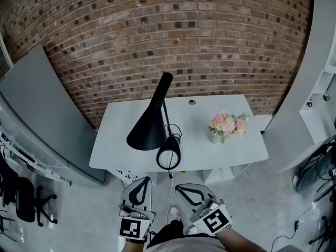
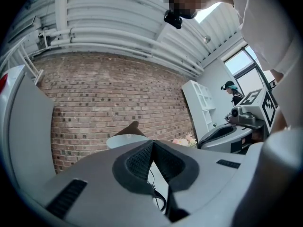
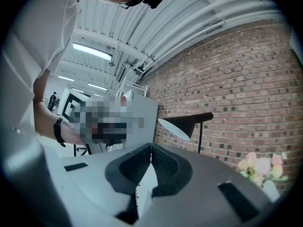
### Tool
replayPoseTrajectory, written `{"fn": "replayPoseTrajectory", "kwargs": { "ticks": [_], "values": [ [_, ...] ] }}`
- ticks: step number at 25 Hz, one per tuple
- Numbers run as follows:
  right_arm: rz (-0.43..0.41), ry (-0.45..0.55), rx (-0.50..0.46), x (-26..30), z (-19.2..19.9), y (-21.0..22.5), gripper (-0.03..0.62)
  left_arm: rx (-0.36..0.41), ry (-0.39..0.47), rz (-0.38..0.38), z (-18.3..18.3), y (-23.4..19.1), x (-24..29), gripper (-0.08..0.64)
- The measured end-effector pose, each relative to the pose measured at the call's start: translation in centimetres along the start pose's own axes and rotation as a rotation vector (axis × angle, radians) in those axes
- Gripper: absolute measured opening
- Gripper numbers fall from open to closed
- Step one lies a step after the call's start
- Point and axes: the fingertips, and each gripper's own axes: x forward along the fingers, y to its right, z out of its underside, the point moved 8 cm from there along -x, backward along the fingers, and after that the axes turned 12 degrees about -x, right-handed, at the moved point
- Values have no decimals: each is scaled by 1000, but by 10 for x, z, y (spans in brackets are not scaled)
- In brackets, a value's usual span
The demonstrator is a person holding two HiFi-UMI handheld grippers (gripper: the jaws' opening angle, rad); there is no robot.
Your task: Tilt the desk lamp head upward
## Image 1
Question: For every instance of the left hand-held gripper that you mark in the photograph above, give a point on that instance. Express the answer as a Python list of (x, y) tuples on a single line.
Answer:
[(130, 228)]

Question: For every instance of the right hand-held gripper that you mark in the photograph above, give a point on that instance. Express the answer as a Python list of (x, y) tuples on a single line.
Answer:
[(216, 219)]

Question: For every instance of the black desk lamp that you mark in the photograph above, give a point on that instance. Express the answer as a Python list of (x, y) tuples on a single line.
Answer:
[(148, 125)]

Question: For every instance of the person's left forearm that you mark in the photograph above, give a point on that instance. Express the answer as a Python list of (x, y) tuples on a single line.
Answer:
[(135, 247)]

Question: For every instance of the person's right forearm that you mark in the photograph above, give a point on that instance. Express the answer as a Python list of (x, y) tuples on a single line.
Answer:
[(237, 241)]

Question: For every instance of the white desk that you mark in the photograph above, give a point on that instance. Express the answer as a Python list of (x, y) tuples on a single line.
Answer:
[(199, 151)]

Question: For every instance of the person's white shoe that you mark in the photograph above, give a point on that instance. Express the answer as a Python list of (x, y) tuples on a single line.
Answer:
[(175, 212), (192, 230)]

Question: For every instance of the small yellow green object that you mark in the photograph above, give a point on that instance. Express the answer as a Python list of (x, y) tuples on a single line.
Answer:
[(184, 172)]

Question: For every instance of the person's black trousers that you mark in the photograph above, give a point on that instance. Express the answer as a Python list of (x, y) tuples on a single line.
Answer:
[(168, 231)]

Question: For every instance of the person's grey shirt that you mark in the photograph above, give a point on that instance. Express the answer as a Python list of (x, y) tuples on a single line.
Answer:
[(186, 244)]

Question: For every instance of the pale green vase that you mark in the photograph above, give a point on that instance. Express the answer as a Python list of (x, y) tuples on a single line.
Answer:
[(216, 138)]

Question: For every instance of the pink flower bouquet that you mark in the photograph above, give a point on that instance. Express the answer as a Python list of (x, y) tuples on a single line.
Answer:
[(225, 122)]

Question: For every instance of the white board with tray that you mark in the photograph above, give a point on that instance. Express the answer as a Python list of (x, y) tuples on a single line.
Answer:
[(34, 164)]

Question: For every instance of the black office chair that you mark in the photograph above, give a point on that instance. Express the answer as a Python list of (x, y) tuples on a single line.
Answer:
[(312, 172), (26, 201)]

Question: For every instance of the grey partition panel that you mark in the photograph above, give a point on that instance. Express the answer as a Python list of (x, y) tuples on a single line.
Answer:
[(44, 109)]

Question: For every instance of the black bag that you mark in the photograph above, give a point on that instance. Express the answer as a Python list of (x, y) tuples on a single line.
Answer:
[(8, 177)]

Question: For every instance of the black chair base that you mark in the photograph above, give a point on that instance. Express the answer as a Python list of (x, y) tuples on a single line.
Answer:
[(325, 232)]

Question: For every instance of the black metal stand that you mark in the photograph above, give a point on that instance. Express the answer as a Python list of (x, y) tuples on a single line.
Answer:
[(5, 227)]

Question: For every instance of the white partition panel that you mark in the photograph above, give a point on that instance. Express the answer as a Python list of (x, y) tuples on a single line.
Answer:
[(299, 93)]

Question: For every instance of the small black object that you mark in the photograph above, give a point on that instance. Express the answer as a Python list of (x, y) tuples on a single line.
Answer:
[(326, 97), (309, 104)]

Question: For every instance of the white shelf unit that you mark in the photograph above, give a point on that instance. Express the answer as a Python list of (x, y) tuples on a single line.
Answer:
[(317, 114)]

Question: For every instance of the window frame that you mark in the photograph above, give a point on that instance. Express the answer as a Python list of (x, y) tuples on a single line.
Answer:
[(5, 56)]

